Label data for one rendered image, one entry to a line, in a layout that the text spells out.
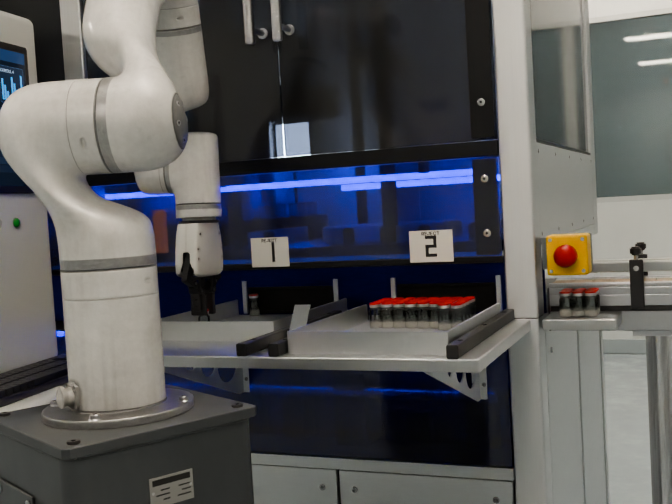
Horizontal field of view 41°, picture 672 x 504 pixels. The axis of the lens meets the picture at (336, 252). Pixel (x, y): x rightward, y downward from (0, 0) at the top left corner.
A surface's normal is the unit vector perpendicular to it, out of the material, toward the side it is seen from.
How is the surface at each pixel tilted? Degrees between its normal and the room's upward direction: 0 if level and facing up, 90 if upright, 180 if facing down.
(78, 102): 66
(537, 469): 90
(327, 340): 90
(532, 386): 90
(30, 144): 93
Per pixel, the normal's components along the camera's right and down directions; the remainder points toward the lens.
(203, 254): 0.88, 0.00
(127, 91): -0.04, -0.51
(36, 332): 0.96, -0.04
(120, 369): 0.31, 0.03
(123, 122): -0.06, 0.07
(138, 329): 0.71, 0.00
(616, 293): -0.38, 0.07
